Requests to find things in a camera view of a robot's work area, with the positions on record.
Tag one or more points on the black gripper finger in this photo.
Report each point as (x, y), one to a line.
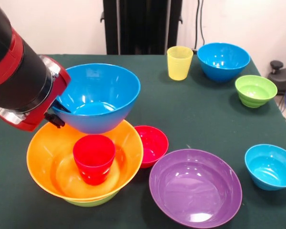
(62, 106)
(54, 121)

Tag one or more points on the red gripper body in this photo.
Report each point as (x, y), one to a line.
(57, 90)

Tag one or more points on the large orange bowl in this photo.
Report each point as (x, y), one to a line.
(47, 157)

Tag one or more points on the red cup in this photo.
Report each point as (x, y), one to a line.
(95, 162)

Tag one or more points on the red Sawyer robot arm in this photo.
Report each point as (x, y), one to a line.
(19, 71)

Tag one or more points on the large green bowl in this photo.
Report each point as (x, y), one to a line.
(90, 203)

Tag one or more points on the small red bowl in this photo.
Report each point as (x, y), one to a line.
(155, 145)

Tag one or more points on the dark green tablecloth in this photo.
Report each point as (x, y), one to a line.
(181, 114)

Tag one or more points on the yellow cup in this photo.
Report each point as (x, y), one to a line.
(180, 64)

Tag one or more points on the large purple bowl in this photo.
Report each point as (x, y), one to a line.
(195, 188)

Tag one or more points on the small green bowl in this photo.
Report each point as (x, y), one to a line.
(256, 91)

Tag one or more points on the small light blue bowl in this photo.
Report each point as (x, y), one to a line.
(269, 167)

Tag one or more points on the black stand base with knob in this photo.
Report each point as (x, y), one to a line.
(280, 78)

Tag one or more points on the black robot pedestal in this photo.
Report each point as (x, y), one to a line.
(143, 23)

